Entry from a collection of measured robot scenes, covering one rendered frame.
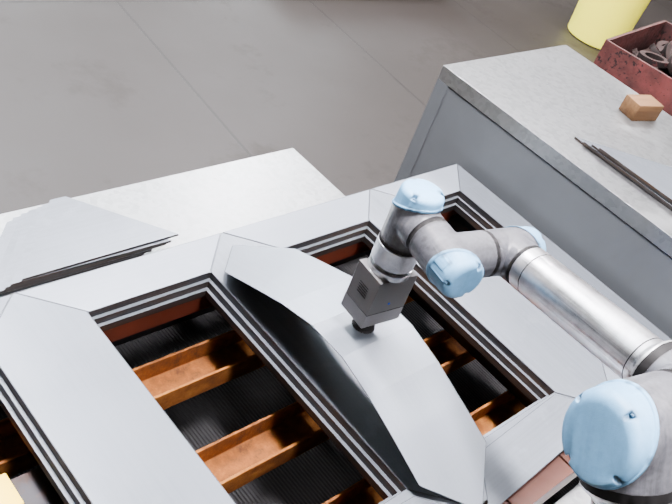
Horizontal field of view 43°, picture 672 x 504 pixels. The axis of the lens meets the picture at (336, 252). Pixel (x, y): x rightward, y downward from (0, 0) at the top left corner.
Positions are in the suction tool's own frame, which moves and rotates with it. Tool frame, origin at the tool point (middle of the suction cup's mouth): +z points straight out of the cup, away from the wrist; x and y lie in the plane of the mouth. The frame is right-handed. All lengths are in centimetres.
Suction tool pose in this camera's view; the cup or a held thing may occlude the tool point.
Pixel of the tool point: (361, 329)
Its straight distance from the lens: 153.4
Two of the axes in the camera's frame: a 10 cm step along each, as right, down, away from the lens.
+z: -2.9, 7.5, 6.0
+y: -7.9, 1.7, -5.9
